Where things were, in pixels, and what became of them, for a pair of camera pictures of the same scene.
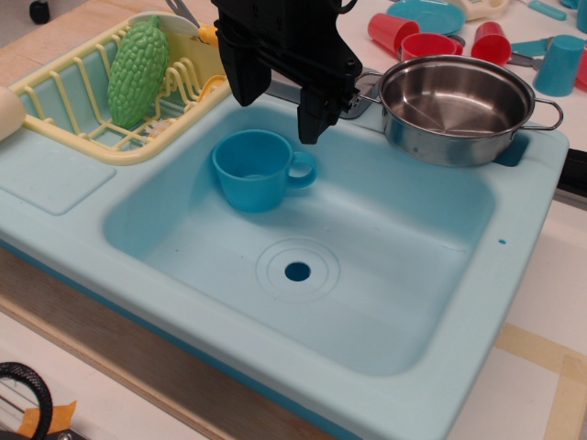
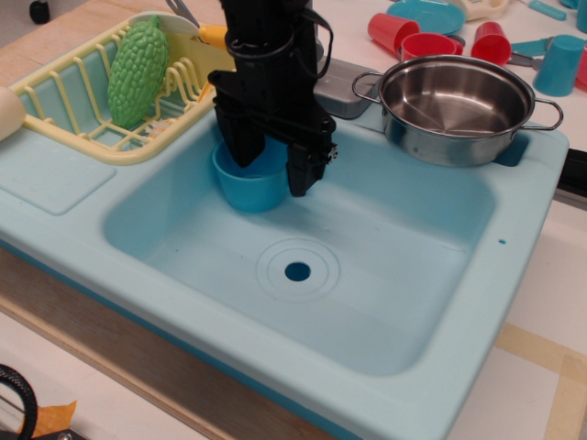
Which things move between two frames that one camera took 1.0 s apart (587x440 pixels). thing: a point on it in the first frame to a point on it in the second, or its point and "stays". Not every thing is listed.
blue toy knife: x=535 y=48 stays
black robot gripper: x=302 y=41 to x=277 y=50
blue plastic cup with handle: x=258 y=168 stays
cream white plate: x=174 y=25 stays
